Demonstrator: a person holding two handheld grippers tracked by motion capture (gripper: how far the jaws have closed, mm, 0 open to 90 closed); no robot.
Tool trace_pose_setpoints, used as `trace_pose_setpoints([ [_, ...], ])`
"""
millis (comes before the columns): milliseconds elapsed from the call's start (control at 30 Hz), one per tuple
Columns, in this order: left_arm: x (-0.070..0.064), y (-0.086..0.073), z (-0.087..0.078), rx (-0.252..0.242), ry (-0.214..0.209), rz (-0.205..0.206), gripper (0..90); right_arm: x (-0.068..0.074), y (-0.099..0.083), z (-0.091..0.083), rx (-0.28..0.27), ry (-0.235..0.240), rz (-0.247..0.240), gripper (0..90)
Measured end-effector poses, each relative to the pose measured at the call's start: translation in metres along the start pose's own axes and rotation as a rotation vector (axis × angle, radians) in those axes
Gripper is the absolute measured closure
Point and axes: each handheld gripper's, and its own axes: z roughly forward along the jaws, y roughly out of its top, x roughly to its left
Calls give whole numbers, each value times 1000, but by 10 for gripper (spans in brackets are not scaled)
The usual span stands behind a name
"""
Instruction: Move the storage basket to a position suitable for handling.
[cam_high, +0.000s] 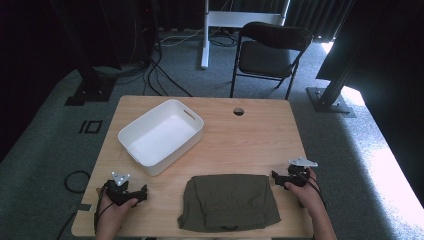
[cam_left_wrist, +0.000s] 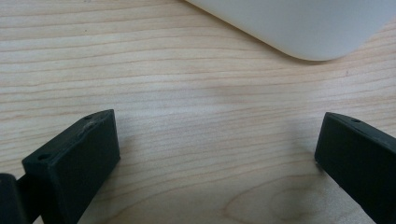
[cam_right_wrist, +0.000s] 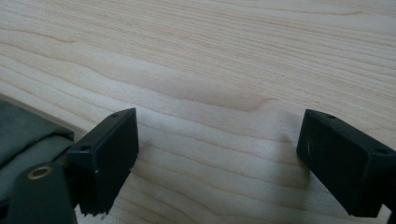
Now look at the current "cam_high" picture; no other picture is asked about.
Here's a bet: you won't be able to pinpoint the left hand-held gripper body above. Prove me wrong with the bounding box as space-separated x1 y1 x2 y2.
104 171 144 207

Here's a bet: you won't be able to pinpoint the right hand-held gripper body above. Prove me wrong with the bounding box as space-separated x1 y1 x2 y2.
279 156 319 188

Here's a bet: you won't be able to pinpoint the white plastic bin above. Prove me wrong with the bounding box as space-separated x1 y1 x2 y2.
117 98 205 177

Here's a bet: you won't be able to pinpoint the olive green pants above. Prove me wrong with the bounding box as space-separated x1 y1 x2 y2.
176 173 282 234

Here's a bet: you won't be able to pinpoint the person's left hand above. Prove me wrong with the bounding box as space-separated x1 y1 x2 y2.
95 187 139 224

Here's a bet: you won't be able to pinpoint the person's right hand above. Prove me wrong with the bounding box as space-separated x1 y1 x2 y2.
283 167 322 215

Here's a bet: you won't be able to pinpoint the black metal stand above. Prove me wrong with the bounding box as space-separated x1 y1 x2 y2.
49 0 118 107
306 0 357 119

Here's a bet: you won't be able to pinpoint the black folding chair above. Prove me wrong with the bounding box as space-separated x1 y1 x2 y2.
229 21 315 101

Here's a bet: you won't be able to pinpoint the dark curtain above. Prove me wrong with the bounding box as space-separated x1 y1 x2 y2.
285 0 355 43

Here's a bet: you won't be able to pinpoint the right hand-held gripper cable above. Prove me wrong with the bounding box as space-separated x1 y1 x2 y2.
298 172 328 210

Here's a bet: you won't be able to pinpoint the hand-held gripper cable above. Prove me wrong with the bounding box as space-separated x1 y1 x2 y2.
298 172 328 210
93 186 114 234

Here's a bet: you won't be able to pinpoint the left hand-held gripper cable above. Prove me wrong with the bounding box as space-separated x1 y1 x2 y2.
93 186 114 234

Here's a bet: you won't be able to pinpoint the black floor cables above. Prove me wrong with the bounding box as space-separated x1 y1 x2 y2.
142 49 194 98

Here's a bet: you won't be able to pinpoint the white floor cable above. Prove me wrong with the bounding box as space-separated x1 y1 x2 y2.
159 27 205 47

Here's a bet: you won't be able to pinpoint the white metal desk frame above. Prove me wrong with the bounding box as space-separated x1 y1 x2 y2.
200 0 292 70

